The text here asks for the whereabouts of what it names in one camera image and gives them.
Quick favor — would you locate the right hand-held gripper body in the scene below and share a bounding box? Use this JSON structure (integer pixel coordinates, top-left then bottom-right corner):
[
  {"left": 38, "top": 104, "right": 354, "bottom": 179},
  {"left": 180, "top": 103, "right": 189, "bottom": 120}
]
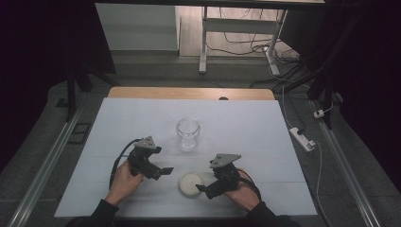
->
[{"left": 209, "top": 152, "right": 242, "bottom": 194}]

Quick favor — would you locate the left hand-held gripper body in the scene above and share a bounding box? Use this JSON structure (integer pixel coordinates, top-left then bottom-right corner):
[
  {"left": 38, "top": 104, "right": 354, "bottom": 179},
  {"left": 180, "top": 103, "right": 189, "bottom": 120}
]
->
[{"left": 127, "top": 135, "right": 163, "bottom": 178}]

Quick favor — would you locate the white round lid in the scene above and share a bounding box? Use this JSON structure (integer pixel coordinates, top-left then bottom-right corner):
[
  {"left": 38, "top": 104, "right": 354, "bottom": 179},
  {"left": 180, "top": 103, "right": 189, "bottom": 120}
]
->
[{"left": 179, "top": 171, "right": 205, "bottom": 199}]

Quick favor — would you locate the clear glass jar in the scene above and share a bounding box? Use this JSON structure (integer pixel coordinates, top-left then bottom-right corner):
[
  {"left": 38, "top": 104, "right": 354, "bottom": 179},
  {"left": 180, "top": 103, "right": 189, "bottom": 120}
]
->
[{"left": 175, "top": 116, "right": 201, "bottom": 151}]

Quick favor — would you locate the person's left hand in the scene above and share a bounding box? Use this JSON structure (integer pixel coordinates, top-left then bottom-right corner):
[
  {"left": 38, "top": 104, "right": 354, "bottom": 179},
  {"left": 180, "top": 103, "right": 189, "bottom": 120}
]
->
[{"left": 104, "top": 160, "right": 145, "bottom": 206}]

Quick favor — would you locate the person's right hand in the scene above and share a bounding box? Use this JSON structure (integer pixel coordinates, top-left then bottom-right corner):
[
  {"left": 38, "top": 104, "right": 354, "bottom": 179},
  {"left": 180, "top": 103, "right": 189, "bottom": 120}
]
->
[{"left": 222, "top": 169, "right": 262, "bottom": 213}]

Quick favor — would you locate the white paper sheet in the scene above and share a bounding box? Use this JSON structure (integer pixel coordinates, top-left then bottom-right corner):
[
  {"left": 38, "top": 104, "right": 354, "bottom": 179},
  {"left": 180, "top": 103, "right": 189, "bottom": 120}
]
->
[{"left": 54, "top": 96, "right": 318, "bottom": 218}]

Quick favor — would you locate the wooden table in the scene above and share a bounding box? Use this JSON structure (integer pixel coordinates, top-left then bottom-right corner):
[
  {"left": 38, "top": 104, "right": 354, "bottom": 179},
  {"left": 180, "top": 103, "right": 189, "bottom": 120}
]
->
[{"left": 107, "top": 86, "right": 276, "bottom": 102}]

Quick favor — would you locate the white power strip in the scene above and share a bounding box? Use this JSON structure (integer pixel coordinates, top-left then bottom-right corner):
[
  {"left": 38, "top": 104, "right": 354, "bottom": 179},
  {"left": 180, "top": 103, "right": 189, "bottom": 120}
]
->
[{"left": 288, "top": 127, "right": 317, "bottom": 153}]

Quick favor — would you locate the black metal stand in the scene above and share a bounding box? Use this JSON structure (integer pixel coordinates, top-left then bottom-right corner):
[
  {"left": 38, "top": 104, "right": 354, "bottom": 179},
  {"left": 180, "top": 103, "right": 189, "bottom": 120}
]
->
[
  {"left": 56, "top": 61, "right": 121, "bottom": 123},
  {"left": 273, "top": 13, "right": 363, "bottom": 131}
]

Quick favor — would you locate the white board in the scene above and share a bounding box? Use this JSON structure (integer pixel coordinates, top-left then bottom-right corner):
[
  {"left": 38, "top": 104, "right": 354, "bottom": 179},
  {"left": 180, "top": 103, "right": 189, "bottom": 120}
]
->
[{"left": 95, "top": 3, "right": 180, "bottom": 52}]

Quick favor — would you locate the dark curtain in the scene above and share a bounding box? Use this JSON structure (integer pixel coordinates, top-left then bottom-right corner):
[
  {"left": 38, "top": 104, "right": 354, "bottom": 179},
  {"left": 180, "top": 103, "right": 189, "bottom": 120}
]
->
[
  {"left": 0, "top": 0, "right": 117, "bottom": 173},
  {"left": 280, "top": 0, "right": 401, "bottom": 193}
]

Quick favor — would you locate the red and black gripper cable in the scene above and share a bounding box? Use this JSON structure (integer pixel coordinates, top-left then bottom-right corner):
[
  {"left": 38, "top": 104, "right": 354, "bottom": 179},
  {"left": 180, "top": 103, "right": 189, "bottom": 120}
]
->
[{"left": 236, "top": 167, "right": 263, "bottom": 202}]

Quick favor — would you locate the black rectangular floor frame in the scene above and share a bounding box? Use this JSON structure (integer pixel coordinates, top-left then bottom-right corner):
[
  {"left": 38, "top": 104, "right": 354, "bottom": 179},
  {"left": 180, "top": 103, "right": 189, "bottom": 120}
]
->
[{"left": 68, "top": 121, "right": 93, "bottom": 146}]

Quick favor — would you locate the aluminium floor rail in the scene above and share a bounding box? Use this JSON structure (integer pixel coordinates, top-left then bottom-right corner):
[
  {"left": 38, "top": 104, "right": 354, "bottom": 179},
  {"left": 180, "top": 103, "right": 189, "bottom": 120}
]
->
[
  {"left": 309, "top": 99, "right": 383, "bottom": 227},
  {"left": 6, "top": 102, "right": 87, "bottom": 227}
]

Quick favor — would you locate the white power cable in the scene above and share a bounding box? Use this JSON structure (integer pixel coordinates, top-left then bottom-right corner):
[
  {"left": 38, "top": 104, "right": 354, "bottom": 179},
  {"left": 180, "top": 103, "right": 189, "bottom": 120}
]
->
[{"left": 281, "top": 84, "right": 335, "bottom": 227}]

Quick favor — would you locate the tangle of dark floor cables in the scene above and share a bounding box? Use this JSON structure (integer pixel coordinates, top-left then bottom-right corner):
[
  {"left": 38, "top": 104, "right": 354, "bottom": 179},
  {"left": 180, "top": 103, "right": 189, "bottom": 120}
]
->
[{"left": 206, "top": 8, "right": 301, "bottom": 65}]

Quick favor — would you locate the white metal desk frame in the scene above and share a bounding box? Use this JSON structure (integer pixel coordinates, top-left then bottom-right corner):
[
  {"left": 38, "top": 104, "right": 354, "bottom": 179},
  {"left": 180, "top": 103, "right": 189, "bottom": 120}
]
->
[{"left": 198, "top": 6, "right": 288, "bottom": 77}]

